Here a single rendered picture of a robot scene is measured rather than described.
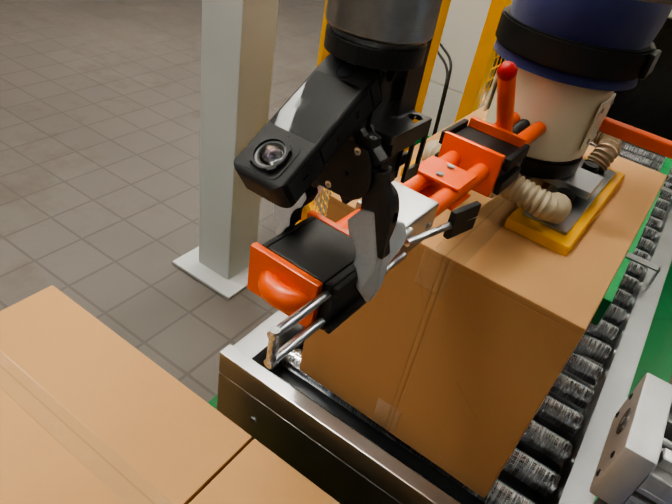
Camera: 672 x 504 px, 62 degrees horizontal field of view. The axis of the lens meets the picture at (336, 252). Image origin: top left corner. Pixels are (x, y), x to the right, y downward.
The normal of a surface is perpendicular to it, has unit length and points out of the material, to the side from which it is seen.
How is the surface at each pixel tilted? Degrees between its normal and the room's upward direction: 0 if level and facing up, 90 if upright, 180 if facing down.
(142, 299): 0
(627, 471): 90
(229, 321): 0
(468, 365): 90
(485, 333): 90
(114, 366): 0
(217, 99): 90
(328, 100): 32
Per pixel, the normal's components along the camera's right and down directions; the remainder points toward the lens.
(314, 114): -0.20, -0.47
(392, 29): 0.13, 0.61
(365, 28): -0.32, 0.54
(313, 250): 0.15, -0.79
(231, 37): -0.56, 0.43
